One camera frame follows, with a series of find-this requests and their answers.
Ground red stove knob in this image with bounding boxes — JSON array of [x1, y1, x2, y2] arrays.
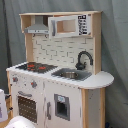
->
[[31, 81, 37, 88], [12, 76, 19, 83]]

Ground white microwave door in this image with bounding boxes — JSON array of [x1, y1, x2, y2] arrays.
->
[[48, 14, 91, 38]]

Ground grey range hood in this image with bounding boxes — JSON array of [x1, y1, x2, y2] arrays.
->
[[24, 16, 49, 34]]

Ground grey toy sink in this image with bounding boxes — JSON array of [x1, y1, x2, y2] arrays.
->
[[52, 68, 92, 81]]

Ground left red stove knob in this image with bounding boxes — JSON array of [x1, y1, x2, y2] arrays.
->
[[12, 76, 19, 83]]

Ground wooden toy kitchen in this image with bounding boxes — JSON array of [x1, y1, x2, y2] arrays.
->
[[7, 11, 114, 128]]

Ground white oven door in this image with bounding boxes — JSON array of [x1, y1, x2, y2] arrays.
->
[[11, 87, 44, 128]]

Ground black stovetop red burners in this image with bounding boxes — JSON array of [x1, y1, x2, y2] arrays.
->
[[18, 62, 55, 73]]

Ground right red stove knob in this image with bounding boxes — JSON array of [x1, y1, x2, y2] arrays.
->
[[31, 81, 37, 88]]

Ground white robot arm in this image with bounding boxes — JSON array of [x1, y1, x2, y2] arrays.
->
[[0, 89, 35, 128]]

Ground black toy faucet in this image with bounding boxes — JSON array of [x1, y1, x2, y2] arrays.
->
[[75, 51, 93, 70]]

